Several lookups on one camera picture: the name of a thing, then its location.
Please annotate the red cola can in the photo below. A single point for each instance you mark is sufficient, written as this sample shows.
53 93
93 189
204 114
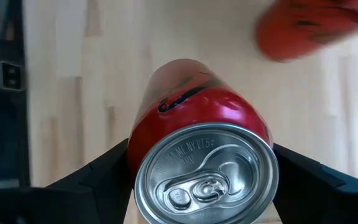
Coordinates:
197 109
306 28

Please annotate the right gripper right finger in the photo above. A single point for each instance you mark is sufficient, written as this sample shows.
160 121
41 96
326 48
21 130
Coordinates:
322 202

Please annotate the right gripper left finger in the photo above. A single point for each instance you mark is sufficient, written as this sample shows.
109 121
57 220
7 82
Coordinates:
73 205

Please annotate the black aluminium table frame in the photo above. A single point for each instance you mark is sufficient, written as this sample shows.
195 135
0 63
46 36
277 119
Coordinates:
20 140

